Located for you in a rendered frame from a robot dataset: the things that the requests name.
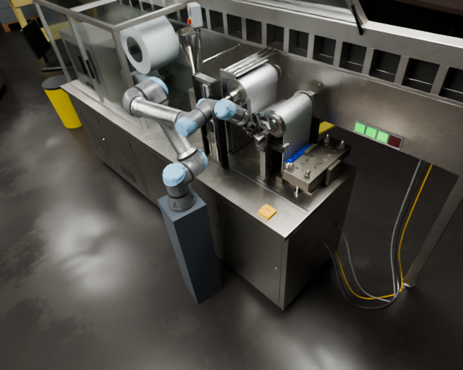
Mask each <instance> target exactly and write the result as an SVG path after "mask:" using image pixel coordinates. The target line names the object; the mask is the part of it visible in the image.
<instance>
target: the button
mask: <svg viewBox="0 0 463 370"><path fill-rule="evenodd" d="M275 214H277V210H276V209H274V208H273V207H271V206H269V205H268V204H266V205H264V206H263V207H262V208H261V209H260V210H258V215H260V216H261V217H263V218H265V219H266V220H267V221H268V220H270V219H271V218H272V217H273V216H274V215H275Z"/></svg>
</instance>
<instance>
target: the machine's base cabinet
mask: <svg viewBox="0 0 463 370"><path fill-rule="evenodd" d="M68 97H69V98H70V100H71V103H72V105H73V107H74V109H75V111H76V114H77V116H78V118H79V121H80V123H81V124H82V127H83V129H84V131H85V133H86V135H87V138H88V140H89V142H90V145H91V147H92V149H93V151H94V153H95V155H97V157H99V158H100V159H101V160H102V161H103V162H105V163H106V164H107V165H108V166H110V167H111V168H112V169H113V170H114V171H115V172H117V173H118V174H119V175H120V176H122V177H123V178H124V179H125V180H127V181H128V182H129V183H130V184H131V185H132V186H133V187H135V188H136V189H137V190H138V191H140V192H141V193H142V194H144V195H145V196H146V197H147V198H148V199H149V200H150V201H152V202H153V203H154V204H155V205H157V206H158V207H159V204H158V201H157V200H158V199H160V198H161V197H164V196H166V195H167V194H168V193H167V190H166V187H165V183H164V181H163V177H162V173H163V170H164V169H165V168H166V167H167V166H168V165H169V163H168V162H166V161H165V160H164V159H162V158H160V157H159V156H158V155H156V154H155V153H153V152H152V151H150V150H149V149H148V148H146V147H145V146H143V145H141V144H140V143H139V142H137V141H136V140H134V139H133V138H131V137H130V136H129V135H127V134H125V133H124V132H122V131H121V130H120V129H119V128H117V127H115V126H114V125H113V124H111V123H109V122H108V121H107V120H105V119H104V118H102V117H101V116H99V115H97V114H96V113H95V112H94V111H92V110H91V109H89V108H87V107H86V106H85V105H83V104H82V103H80V102H79V101H77V100H76V99H75V98H73V97H71V96H70V95H69V94H68ZM355 177H356V174H355V175H354V176H353V177H352V178H351V179H350V180H348V181H347V182H346V183H345V184H344V185H343V186H342V187H341V188H340V189H339V190H338V191H337V192H336V193H335V194H334V195H333V196H332V197H331V198H330V199H329V200H328V201H327V202H326V203H325V204H324V205H322V206H321V207H320V208H319V209H318V210H317V211H316V212H315V213H314V214H313V215H312V216H311V217H310V218H309V219H308V220H307V221H306V222H305V223H304V224H303V225H302V226H301V227H300V228H299V229H298V230H297V231H296V232H295V233H294V234H293V235H292V236H291V237H290V238H289V239H288V240H287V241H286V242H283V241H282V240H280V239H279V238H278V237H276V236H274V235H273V234H272V233H270V232H269V231H267V230H265V229H264V228H263V227H262V226H260V225H258V224H257V223H255V222H254V221H253V220H251V219H250V218H248V217H247V216H246V215H244V214H242V213H241V212H239V211H238V210H237V209H235V208H234V207H232V206H230V205H229V204H228V203H226V202H225V201H224V200H222V199H220V198H219V197H218V196H216V195H214V194H213V193H212V192H210V191H209V190H208V189H206V188H204V187H203V186H202V185H200V184H199V183H197V182H196V181H194V180H193V181H191V182H190V183H189V185H190V186H191V187H192V188H193V190H194V191H195V192H196V193H197V194H198V196H199V197H200V198H201V199H202V200H203V201H204V202H205V203H206V205H207V211H208V215H209V223H210V227H211V232H212V238H213V243H214V247H215V254H216V255H217V256H218V257H219V258H221V259H222V260H223V261H225V262H226V263H227V264H228V265H229V266H230V267H231V268H232V269H234V270H235V271H236V272H238V273H239V274H240V275H241V276H243V277H244V278H245V279H246V280H247V281H248V282H249V283H251V284H252V285H253V286H255V287H256V288H257V289H258V290H260V291H261V292H262V293H263V294H264V295H265V296H266V297H268V298H269V299H270V300H271V301H273V302H274V303H275V304H277V305H278V306H279V307H280V308H281V309H282V310H284V309H285V308H286V307H287V306H288V305H289V304H290V303H291V302H292V301H293V299H294V298H295V297H296V296H297V295H298V294H299V292H300V291H301V290H302V289H303V288H304V287H305V285H306V284H307V283H308V282H309V281H310V280H311V279H312V278H313V277H314V276H315V275H316V274H317V272H318V271H319V270H320V269H321V268H322V267H323V265H324V264H325V263H326V262H327V261H328V260H329V259H330V257H331V255H330V253H329V251H328V250H327V248H326V247H325V246H324V245H322V244H321V243H322V241H323V240H324V241H326V244H327V242H330V245H331V246H332V247H333V248H334V249H335V251H337V248H338V245H339V242H340V237H341V233H342V232H341V230H340V229H339V228H338V227H337V226H335V223H336V222H337V223H338V225H339V226H340V227H341V228H343V225H344V221H345V216H346V213H347V209H348V204H349V200H350V197H351V192H352V189H353V183H354V180H355Z"/></svg>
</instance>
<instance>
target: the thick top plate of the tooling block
mask: <svg viewBox="0 0 463 370"><path fill-rule="evenodd" d="M324 138H325V137H324ZM324 138H322V140H320V141H319V142H318V143H317V144H316V145H317V147H316V148H315V149H314V150H313V151H312V152H311V153H310V154H308V155H307V156H306V155H302V156H300V157H299V158H298V159H296V160H295V161H294V162H293V164H294V167H295V171H294V172H289V171H288V170H287V168H285V169H284V170H283V179H284V180H286V181H288V182H290V183H291V184H294V185H295V186H297V187H299V188H301V189H302V190H304V191H306V192H308V191H309V190H311V189H312V188H313V187H314V186H315V185H316V184H317V183H319V182H320V181H321V180H322V179H323V178H324V177H325V176H326V173H327V169H328V168H329V167H330V166H331V165H332V164H333V163H335V161H336V160H338V159H339V160H340V161H341V162H342V161H343V160H344V159H345V158H346V157H347V156H349V155H350V152H351V145H348V144H346V145H345V148H344V149H341V148H339V145H340V142H341V141H339V140H337V139H335V138H332V137H331V141H330V142H325V141H324ZM306 170H310V171H311V178H310V179H305V178H304V173H305V172H306Z"/></svg>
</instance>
